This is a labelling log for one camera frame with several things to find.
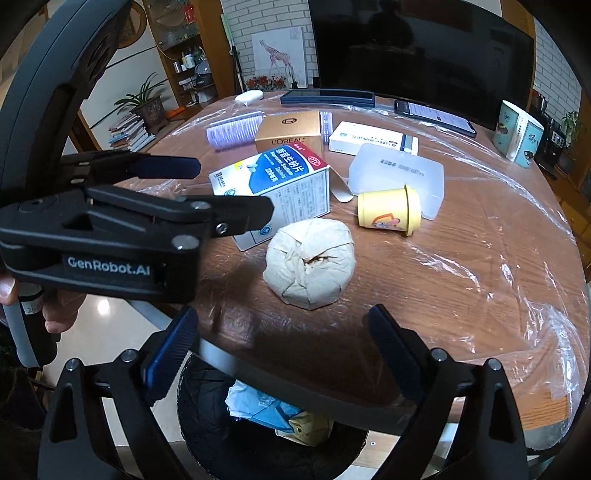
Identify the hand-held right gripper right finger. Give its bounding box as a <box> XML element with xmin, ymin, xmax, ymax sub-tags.
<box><xmin>359</xmin><ymin>304</ymin><xmax>529</xmax><ymax>480</ymax></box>

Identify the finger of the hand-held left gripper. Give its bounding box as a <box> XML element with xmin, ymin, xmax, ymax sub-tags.
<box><xmin>84</xmin><ymin>185</ymin><xmax>275</xmax><ymax>253</ymax></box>
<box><xmin>59</xmin><ymin>151</ymin><xmax>202</xmax><ymax>184</ymax></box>

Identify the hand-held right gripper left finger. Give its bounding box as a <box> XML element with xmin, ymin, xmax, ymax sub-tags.
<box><xmin>39</xmin><ymin>305</ymin><xmax>200</xmax><ymax>480</ymax></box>

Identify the blue white medicine box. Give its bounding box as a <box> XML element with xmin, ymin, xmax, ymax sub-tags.
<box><xmin>209</xmin><ymin>141</ymin><xmax>333</xmax><ymax>252</ymax></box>

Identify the purple hair roller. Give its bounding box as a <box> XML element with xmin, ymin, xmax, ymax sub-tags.
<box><xmin>206</xmin><ymin>111</ymin><xmax>263</xmax><ymax>152</ymax></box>

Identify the beige paper-wrapped bundle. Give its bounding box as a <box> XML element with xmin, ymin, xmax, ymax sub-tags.
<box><xmin>262</xmin><ymin>218</ymin><xmax>356</xmax><ymax>311</ymax></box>

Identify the black trash bin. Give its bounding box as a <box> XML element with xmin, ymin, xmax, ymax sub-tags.
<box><xmin>175</xmin><ymin>353</ymin><xmax>370</xmax><ymax>480</ymax></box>

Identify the person's left hand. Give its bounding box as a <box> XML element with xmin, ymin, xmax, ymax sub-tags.
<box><xmin>0</xmin><ymin>270</ymin><xmax>88</xmax><ymax>335</ymax></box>

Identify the stack of books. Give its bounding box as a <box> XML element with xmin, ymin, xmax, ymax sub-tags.
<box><xmin>107</xmin><ymin>113</ymin><xmax>158</xmax><ymax>152</ymax></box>

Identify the potted plant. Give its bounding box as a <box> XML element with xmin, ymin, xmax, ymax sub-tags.
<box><xmin>113</xmin><ymin>71</ymin><xmax>169</xmax><ymax>132</ymax></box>

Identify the gold cosmetic box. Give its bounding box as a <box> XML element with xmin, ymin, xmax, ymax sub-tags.
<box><xmin>254</xmin><ymin>110</ymin><xmax>325</xmax><ymax>158</ymax></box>

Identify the metal spoon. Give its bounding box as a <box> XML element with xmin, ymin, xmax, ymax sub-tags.
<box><xmin>331</xmin><ymin>175</ymin><xmax>355</xmax><ymax>204</ymax></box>

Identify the yellow packet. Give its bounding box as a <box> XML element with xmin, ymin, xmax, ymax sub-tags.
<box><xmin>276</xmin><ymin>411</ymin><xmax>334</xmax><ymax>446</ymax></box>

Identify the wooden display cabinet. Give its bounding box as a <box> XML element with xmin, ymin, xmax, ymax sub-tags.
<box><xmin>143</xmin><ymin>0</ymin><xmax>237</xmax><ymax>109</ymax></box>

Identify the red floral picture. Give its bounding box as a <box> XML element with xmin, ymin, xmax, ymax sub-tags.
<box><xmin>245</xmin><ymin>74</ymin><xmax>296</xmax><ymax>91</ymax></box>

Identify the yellow plastic cup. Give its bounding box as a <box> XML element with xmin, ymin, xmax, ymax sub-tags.
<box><xmin>356</xmin><ymin>185</ymin><xmax>422</xmax><ymax>237</ymax></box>

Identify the phone in blue case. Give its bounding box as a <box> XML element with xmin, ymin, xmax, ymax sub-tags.
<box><xmin>280</xmin><ymin>88</ymin><xmax>376</xmax><ymax>108</ymax></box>

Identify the giraffe picture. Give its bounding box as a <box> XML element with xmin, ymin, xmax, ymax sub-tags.
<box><xmin>252</xmin><ymin>27</ymin><xmax>308</xmax><ymax>88</ymax></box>

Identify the translucent plastic box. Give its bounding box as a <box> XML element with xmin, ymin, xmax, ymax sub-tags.
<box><xmin>347</xmin><ymin>142</ymin><xmax>445</xmax><ymax>221</ymax></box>

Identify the black smartphone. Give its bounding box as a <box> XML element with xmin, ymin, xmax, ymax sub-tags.
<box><xmin>393</xmin><ymin>99</ymin><xmax>478</xmax><ymax>138</ymax></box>

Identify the black television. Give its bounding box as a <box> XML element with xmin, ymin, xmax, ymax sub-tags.
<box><xmin>307</xmin><ymin>0</ymin><xmax>536</xmax><ymax>131</ymax></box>

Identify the teal patterned mug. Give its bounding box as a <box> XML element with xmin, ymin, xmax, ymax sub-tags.
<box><xmin>491</xmin><ymin>100</ymin><xmax>546</xmax><ymax>169</ymax></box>

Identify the black appliance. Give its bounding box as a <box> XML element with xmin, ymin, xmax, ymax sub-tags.
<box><xmin>536</xmin><ymin>117</ymin><xmax>567</xmax><ymax>177</ymax></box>

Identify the small green plant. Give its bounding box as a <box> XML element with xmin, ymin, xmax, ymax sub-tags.
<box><xmin>560</xmin><ymin>110</ymin><xmax>581</xmax><ymax>145</ymax></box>

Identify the oval framed wall picture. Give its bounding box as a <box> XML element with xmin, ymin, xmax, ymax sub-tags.
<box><xmin>117</xmin><ymin>0</ymin><xmax>148</xmax><ymax>44</ymax></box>

